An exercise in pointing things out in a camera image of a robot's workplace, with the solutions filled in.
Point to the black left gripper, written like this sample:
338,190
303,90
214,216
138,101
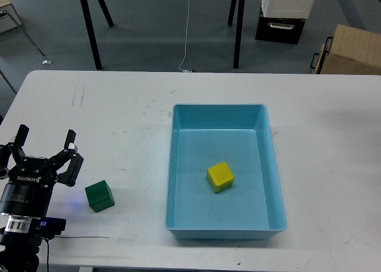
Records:
29,189

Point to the green wooden block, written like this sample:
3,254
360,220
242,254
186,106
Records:
99,196

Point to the yellow wooden block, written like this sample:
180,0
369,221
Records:
220,177

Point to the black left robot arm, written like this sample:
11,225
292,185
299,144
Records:
22,236

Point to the light blue plastic box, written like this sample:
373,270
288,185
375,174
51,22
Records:
203,136

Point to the black storage box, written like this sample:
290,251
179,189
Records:
281,30

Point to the cardboard box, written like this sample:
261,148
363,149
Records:
354,52

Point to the wooden drawer cabinet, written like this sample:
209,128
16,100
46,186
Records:
9,16

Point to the black table leg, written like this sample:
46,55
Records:
91,34
231,12
106,12
240,6

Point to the white storage crate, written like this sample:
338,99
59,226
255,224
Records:
299,9

